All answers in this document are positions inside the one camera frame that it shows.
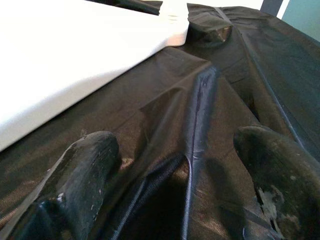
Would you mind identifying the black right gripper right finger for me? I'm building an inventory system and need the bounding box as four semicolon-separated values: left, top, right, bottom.
233;124;320;240

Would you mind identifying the white plastic table top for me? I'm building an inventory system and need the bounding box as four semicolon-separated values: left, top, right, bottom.
0;0;190;152

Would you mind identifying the black plastic table cover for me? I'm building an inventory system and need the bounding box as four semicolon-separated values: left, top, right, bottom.
0;0;320;240

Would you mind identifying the large white board panel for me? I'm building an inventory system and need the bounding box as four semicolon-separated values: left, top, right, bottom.
186;0;266;11

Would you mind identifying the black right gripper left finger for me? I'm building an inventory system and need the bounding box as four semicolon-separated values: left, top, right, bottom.
7;130;120;240

